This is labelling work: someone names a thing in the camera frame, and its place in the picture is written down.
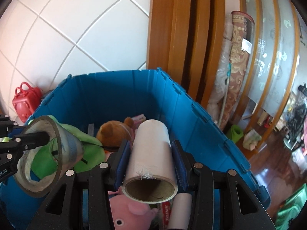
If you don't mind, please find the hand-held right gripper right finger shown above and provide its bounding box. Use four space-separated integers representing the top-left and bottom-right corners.
171 139 276 230

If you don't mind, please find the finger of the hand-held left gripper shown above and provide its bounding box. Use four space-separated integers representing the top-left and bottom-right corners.
7 124 28 137
13 131 50 149

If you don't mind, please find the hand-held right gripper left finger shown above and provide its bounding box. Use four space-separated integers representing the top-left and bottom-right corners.
26 139 132 230

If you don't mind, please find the brown teddy bear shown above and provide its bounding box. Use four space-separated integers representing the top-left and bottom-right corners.
96 117 135 152

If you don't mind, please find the large tape roll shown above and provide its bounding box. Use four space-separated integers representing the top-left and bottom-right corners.
13 115 84 191

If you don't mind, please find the pink pig plush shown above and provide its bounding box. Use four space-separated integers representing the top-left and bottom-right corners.
109 189 159 230

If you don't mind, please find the pink box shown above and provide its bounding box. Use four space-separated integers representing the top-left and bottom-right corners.
131 114 147 125

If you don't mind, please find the red white packet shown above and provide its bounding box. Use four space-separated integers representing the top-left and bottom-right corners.
160 201 176 230

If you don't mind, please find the blue plastic storage crate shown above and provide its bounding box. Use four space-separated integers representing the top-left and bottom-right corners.
0 67 271 230

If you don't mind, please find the red toy suitcase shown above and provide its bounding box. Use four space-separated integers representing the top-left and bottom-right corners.
12 82 42 123

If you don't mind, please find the green rolled mat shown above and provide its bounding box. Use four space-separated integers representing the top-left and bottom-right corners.
227 125 244 141

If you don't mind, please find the pale plastic bag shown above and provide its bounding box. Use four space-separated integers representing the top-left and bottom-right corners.
242 129 262 151

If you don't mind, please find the white mop pole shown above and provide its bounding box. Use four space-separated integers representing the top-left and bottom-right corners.
218 63 233 122

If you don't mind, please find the rolled white lace fabric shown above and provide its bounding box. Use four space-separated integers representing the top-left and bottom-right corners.
207 24 234 120

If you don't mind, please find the green cloth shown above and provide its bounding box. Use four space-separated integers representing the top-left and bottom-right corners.
275 184 307 230

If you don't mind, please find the dark clutter pile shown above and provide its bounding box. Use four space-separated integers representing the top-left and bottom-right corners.
284 84 307 150

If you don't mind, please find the rolled patterned carpet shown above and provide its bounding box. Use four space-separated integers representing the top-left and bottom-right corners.
217 11 255 131

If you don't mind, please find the frosted glass sliding door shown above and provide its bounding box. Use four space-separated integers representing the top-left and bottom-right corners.
240 0 301 115

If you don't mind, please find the wooden door frame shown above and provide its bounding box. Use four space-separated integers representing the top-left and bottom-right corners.
146 0 243 108

